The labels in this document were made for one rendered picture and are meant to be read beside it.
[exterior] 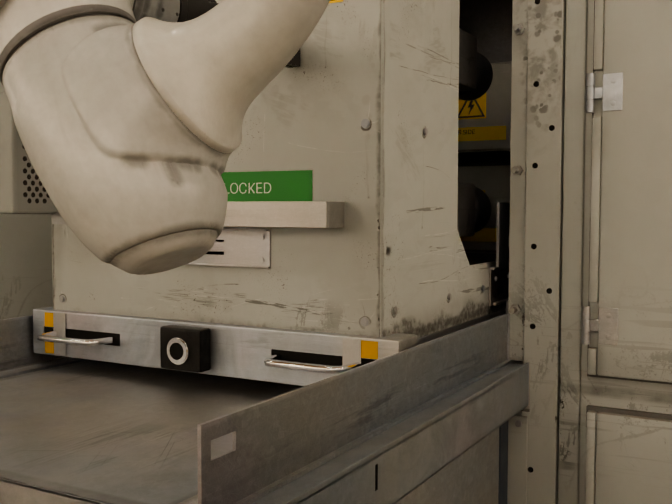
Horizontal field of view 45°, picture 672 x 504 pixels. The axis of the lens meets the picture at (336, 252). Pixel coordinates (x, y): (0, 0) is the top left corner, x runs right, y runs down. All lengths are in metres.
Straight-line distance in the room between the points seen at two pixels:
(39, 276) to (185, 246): 0.88
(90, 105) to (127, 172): 0.05
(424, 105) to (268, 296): 0.28
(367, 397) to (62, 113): 0.40
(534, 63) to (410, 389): 0.51
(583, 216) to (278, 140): 0.44
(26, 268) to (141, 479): 0.74
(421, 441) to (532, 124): 0.51
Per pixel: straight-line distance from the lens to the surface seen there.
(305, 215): 0.86
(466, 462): 1.03
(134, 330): 1.05
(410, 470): 0.81
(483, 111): 1.84
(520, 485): 1.22
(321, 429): 0.71
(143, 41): 0.53
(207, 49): 0.52
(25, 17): 0.58
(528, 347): 1.17
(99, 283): 1.10
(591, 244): 1.12
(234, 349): 0.96
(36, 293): 1.39
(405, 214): 0.92
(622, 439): 1.15
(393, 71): 0.90
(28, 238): 1.38
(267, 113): 0.94
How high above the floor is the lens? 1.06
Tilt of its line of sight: 3 degrees down
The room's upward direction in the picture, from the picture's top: straight up
